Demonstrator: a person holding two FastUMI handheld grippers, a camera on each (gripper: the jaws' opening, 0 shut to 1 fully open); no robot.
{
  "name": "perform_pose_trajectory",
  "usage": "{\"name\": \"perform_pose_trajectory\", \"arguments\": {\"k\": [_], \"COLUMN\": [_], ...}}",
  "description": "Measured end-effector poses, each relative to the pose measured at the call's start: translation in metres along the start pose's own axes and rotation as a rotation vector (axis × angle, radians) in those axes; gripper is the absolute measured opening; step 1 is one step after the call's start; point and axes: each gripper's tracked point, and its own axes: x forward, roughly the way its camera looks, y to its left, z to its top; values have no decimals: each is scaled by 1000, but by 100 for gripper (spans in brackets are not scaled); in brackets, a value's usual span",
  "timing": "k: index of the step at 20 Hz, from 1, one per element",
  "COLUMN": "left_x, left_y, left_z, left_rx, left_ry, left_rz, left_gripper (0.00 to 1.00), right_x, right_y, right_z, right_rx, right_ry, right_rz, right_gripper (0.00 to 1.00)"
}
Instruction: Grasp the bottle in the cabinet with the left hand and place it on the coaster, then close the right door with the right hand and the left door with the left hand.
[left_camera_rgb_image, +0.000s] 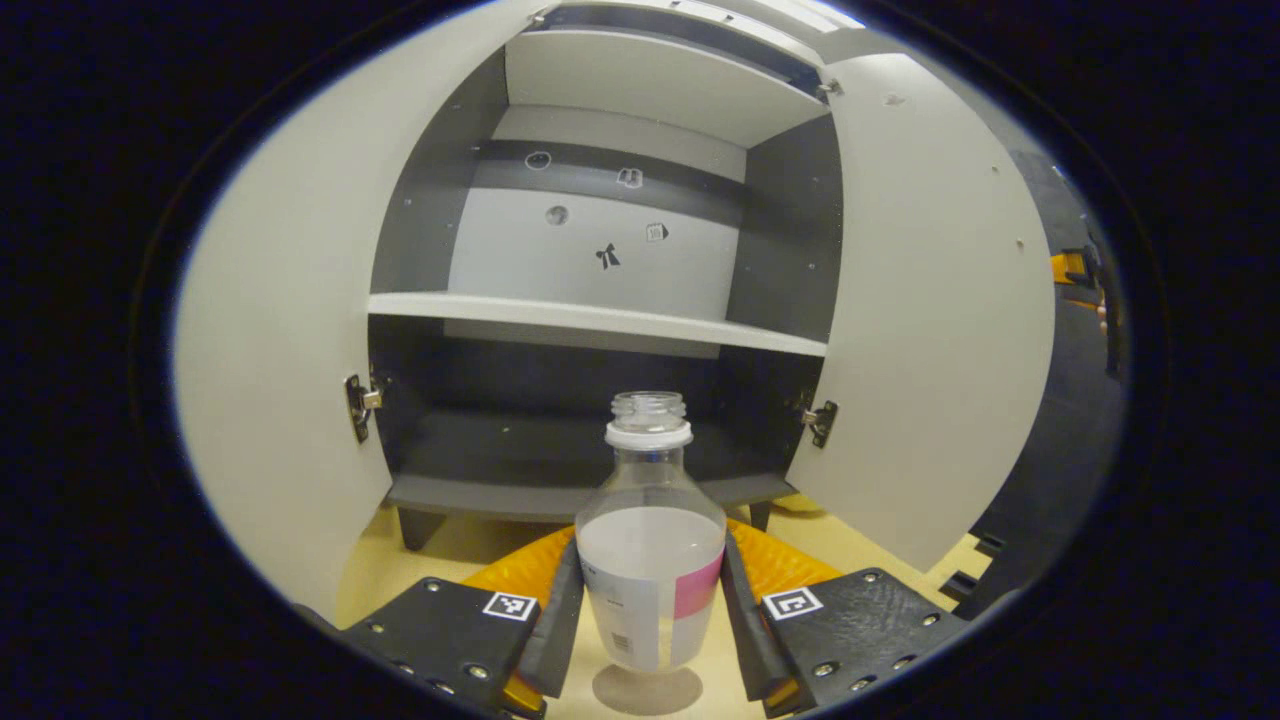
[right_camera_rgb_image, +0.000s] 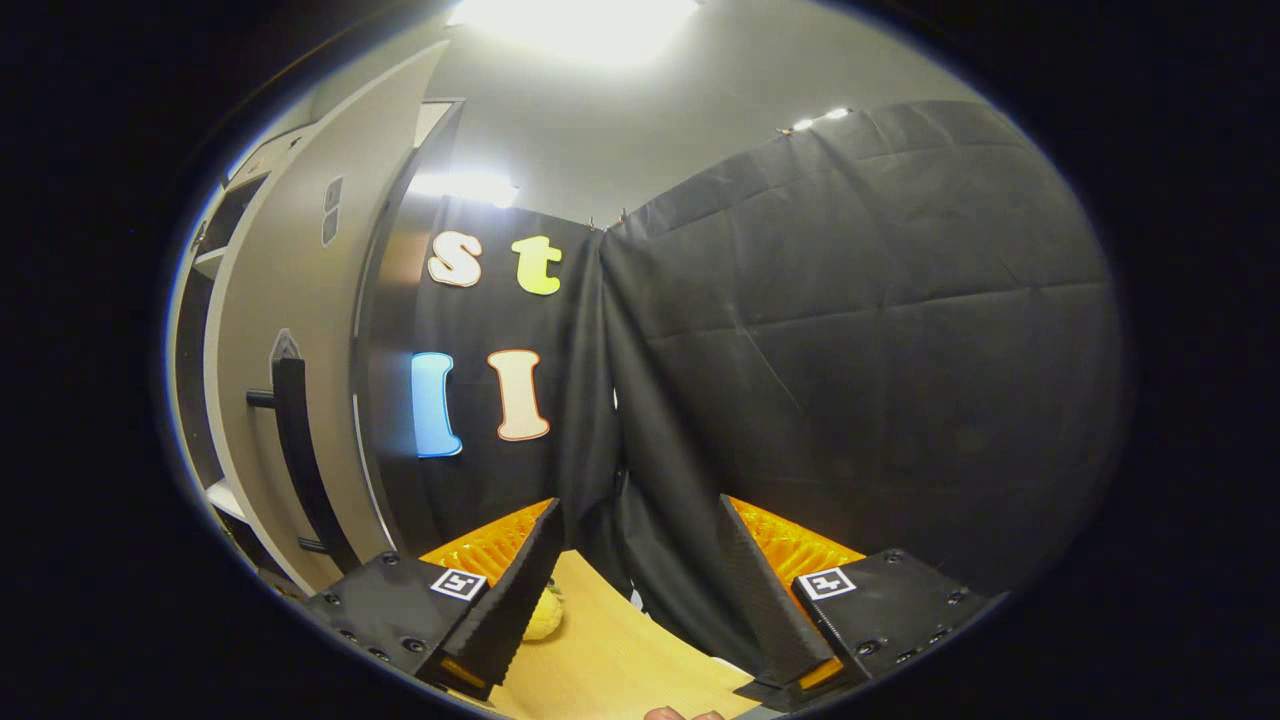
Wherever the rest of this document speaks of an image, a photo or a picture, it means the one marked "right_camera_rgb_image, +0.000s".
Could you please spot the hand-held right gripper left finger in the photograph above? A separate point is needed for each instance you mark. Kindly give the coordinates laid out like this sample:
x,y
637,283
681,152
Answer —
x,y
515,610

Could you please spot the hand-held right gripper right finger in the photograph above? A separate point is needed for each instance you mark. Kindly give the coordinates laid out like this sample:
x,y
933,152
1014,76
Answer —
x,y
770,610

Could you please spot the grey cabinet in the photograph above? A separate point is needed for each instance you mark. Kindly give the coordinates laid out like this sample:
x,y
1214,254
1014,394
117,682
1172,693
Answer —
x,y
385,400

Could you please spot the grey cabinet door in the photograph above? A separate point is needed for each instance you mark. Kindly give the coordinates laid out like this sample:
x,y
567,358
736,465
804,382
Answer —
x,y
270,300

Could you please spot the yellow plush toy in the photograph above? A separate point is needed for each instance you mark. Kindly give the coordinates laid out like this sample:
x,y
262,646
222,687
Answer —
x,y
545,615

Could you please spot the black backdrop cloth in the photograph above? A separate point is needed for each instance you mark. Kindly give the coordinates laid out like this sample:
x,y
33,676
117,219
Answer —
x,y
850,350
480,320

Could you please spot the small ceiling light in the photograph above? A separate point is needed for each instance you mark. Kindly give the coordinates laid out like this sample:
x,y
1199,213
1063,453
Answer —
x,y
835,113

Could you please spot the long ceiling light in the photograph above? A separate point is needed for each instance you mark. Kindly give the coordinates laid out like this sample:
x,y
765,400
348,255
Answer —
x,y
575,25

